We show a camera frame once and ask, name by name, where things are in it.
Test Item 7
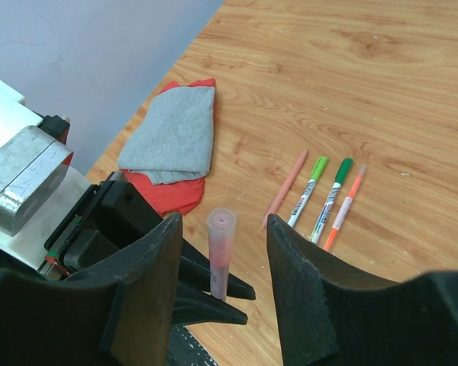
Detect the grey felt cloth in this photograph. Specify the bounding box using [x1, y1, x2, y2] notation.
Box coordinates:
[118, 86, 216, 185]

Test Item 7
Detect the pink pen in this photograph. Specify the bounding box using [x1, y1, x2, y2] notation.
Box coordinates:
[260, 149, 308, 229]

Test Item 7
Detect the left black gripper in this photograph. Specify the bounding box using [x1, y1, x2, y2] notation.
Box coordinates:
[36, 171, 127, 281]

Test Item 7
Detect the red cloth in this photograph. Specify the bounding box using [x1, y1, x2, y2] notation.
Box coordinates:
[119, 79, 216, 215]

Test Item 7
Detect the dark green pen cap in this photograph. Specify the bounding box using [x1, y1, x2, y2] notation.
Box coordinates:
[334, 158, 353, 185]

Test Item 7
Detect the white pen green tip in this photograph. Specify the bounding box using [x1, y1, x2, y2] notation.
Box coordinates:
[288, 179, 317, 227]

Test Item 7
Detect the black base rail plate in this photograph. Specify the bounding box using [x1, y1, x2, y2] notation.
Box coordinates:
[166, 326, 218, 366]

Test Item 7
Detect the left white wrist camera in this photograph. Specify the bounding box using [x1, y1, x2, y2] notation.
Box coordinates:
[0, 80, 91, 270]

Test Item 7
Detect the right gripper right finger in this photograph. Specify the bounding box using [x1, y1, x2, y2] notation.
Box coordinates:
[266, 214, 458, 365]

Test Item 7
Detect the light green pen cap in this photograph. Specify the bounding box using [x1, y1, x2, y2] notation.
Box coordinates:
[310, 156, 329, 181]

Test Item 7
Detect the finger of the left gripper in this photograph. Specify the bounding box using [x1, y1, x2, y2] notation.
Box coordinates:
[98, 180, 257, 301]
[63, 228, 249, 327]

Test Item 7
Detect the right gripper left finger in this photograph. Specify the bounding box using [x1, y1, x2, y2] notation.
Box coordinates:
[0, 214, 182, 365]

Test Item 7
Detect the orange highlighter pen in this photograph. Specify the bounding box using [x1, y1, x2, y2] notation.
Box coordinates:
[324, 165, 367, 252]

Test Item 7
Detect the purple pen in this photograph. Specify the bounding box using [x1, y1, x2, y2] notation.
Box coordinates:
[207, 207, 237, 301]

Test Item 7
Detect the white blue pen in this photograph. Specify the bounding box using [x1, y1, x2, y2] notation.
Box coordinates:
[309, 181, 342, 244]

